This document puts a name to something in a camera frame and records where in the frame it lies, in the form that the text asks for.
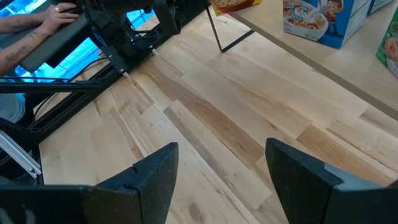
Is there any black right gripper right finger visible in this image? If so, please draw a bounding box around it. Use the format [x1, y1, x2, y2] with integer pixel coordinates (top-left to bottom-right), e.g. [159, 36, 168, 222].
[265, 137, 398, 224]

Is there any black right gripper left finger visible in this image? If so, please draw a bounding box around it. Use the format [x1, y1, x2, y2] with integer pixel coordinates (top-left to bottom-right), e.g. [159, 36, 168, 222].
[0, 142, 180, 224]

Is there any blue Rice Krispies cereal box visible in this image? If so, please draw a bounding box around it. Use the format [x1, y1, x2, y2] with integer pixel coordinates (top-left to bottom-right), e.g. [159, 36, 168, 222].
[282, 0, 373, 50]

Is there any yellow cereal box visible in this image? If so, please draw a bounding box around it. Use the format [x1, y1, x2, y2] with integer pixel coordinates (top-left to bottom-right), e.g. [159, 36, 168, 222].
[210, 0, 262, 17]

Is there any wooden shelf with black legs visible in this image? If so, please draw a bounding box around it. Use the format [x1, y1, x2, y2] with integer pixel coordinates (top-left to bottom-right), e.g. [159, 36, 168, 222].
[205, 0, 398, 121]

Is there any green Apple Jacks cereal box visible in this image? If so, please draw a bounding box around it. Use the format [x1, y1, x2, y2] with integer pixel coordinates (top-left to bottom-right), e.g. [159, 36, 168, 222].
[375, 9, 398, 79]

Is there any black metal table frame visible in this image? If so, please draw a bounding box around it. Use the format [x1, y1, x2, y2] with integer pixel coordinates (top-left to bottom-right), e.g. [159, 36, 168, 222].
[0, 18, 193, 187]

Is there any silver aluminium bracket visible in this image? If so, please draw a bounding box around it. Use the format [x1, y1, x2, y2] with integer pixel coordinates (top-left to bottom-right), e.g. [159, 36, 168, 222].
[0, 129, 43, 179]

